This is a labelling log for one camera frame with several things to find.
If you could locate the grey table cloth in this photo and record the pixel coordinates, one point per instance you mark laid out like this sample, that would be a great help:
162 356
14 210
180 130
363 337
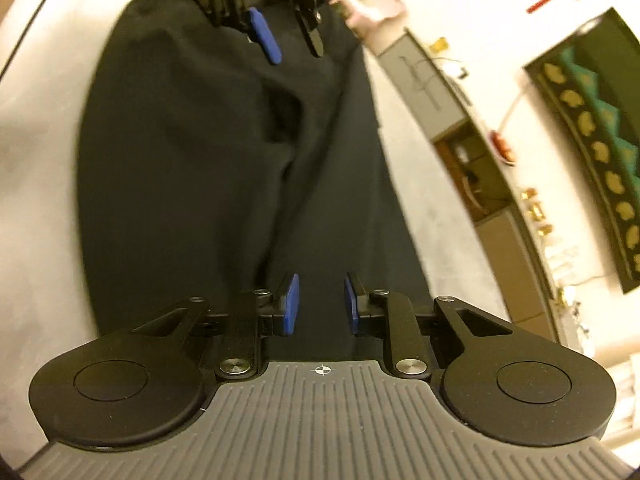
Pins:
49 51

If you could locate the dark patterned wall tapestry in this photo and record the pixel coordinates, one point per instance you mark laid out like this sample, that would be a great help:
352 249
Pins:
590 83

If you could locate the black clothing garment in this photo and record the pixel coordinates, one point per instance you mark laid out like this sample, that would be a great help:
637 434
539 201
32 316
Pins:
203 170

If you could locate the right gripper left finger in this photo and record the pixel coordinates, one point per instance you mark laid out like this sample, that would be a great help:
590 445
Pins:
278 310

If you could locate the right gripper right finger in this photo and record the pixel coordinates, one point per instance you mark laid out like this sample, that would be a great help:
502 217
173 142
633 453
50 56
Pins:
365 308

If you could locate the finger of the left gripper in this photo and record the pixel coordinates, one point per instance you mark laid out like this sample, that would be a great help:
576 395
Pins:
309 28
261 34

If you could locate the pink plastic chair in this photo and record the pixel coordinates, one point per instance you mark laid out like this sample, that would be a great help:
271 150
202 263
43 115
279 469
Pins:
375 23

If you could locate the grey low cabinet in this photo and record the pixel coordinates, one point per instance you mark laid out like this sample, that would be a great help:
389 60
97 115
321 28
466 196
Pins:
465 212

